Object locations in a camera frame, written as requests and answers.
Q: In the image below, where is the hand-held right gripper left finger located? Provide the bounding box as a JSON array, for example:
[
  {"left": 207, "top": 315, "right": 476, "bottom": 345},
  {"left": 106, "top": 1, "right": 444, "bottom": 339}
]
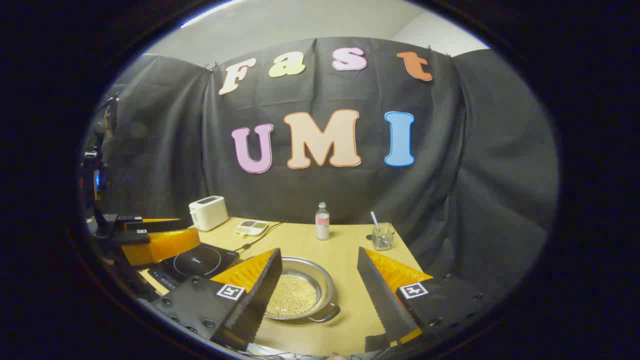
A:
[{"left": 151, "top": 247, "right": 283, "bottom": 352}]

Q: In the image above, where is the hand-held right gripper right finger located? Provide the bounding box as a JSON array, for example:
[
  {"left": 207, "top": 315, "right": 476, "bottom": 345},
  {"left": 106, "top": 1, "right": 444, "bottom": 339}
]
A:
[{"left": 357, "top": 246, "right": 488, "bottom": 351}]

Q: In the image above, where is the black induction cooktop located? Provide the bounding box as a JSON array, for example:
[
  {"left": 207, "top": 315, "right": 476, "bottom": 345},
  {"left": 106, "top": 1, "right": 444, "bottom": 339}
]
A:
[{"left": 147, "top": 244, "right": 241, "bottom": 292}]

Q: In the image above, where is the steel pot with black handles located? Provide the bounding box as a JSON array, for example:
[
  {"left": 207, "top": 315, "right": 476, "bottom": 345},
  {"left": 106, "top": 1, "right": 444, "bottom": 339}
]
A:
[{"left": 264, "top": 256, "right": 341, "bottom": 323}]

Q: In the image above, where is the heap of yellow soybeans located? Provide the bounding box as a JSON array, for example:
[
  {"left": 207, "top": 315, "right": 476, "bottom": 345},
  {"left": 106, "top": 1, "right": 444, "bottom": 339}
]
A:
[{"left": 265, "top": 273, "right": 319, "bottom": 318}]

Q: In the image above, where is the white toaster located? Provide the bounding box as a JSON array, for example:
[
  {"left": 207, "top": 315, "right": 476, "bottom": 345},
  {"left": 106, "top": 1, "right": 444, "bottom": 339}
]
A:
[{"left": 189, "top": 195, "right": 229, "bottom": 232}]

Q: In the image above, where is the small clear grid holder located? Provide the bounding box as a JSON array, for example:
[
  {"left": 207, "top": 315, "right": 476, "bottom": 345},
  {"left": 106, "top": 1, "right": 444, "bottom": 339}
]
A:
[{"left": 371, "top": 222, "right": 396, "bottom": 251}]

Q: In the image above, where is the white divided bean dish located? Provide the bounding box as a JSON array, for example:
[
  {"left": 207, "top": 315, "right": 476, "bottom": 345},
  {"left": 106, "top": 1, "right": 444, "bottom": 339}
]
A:
[{"left": 234, "top": 219, "right": 269, "bottom": 237}]

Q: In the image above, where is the clear bottle with pink label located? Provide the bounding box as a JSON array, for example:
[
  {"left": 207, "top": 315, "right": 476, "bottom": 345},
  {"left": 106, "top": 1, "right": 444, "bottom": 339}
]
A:
[{"left": 315, "top": 202, "right": 331, "bottom": 241}]

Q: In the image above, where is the black power cable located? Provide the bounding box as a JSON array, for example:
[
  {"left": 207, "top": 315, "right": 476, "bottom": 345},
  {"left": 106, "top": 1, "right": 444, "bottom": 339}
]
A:
[{"left": 235, "top": 220, "right": 288, "bottom": 253}]

